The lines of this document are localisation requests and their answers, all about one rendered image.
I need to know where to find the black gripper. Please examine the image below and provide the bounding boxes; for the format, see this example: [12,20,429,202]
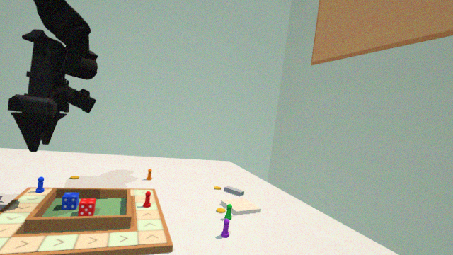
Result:
[8,67,69,152]

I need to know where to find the purple game pawn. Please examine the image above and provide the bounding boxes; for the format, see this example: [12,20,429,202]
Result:
[221,218,230,238]

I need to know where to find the cream flat square tile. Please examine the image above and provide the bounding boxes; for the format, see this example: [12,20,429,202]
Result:
[221,198,261,215]

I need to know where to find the green pawn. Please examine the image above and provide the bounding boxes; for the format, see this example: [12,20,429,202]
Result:
[224,204,232,220]

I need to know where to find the blue pawn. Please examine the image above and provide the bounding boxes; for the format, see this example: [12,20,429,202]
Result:
[35,177,44,193]

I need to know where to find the blue die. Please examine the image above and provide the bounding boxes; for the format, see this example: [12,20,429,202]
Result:
[61,193,79,210]

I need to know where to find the red die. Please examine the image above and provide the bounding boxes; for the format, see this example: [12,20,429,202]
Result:
[78,199,96,216]

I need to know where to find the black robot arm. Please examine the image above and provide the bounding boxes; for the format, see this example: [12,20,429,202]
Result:
[22,0,98,113]

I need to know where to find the dark red pawn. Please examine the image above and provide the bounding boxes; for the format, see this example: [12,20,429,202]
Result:
[143,191,151,208]

